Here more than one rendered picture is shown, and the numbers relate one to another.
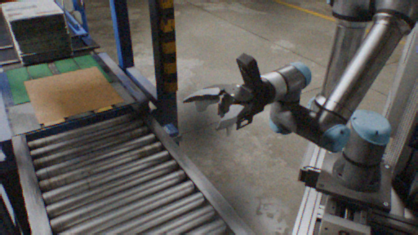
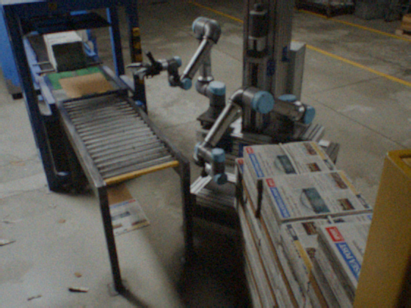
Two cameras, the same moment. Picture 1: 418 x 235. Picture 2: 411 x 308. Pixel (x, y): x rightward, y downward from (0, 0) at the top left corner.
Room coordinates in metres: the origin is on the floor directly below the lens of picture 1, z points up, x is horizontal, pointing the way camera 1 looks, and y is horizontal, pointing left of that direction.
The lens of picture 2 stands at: (-1.83, -0.66, 2.08)
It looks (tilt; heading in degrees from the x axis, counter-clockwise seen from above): 30 degrees down; 5
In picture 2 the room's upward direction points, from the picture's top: 2 degrees counter-clockwise
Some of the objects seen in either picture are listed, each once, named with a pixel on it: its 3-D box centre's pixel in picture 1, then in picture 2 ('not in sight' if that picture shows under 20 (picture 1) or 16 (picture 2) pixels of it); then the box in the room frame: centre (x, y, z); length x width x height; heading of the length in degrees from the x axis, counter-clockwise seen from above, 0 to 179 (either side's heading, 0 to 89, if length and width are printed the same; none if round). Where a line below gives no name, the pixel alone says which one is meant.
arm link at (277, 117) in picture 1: (288, 114); (174, 78); (0.81, -0.23, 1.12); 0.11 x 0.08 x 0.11; 39
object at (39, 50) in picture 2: (31, 31); (59, 53); (2.54, 1.31, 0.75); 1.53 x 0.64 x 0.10; 31
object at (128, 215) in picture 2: not in sight; (125, 215); (0.73, 0.21, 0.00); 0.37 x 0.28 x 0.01; 31
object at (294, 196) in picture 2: not in sight; (314, 193); (-0.39, -0.97, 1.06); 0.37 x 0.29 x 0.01; 102
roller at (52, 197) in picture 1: (111, 176); (103, 116); (0.93, 0.34, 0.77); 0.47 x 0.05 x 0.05; 121
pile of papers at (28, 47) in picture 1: (37, 28); (65, 50); (2.06, 1.02, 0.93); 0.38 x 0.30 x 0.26; 31
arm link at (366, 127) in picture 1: (365, 135); (216, 92); (0.89, -0.50, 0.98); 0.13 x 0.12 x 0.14; 39
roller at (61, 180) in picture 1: (105, 166); (100, 113); (0.98, 0.37, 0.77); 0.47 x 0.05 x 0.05; 121
